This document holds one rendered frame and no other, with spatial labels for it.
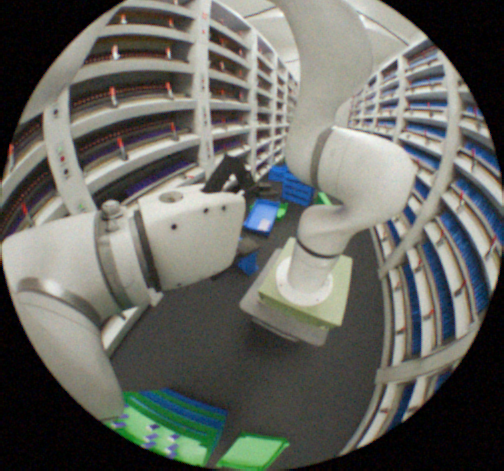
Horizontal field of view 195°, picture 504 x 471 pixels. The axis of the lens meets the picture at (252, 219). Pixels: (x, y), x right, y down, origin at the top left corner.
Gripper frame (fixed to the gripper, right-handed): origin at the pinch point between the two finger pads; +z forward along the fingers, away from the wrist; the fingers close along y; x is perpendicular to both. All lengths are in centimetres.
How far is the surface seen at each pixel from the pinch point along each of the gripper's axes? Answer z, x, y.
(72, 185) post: -35, -43, 4
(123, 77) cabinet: -23, -75, -39
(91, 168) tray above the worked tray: -29, -53, 1
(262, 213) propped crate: 80, -52, 38
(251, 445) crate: -28, 51, 77
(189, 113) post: 17, -74, -24
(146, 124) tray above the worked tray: -6, -75, -15
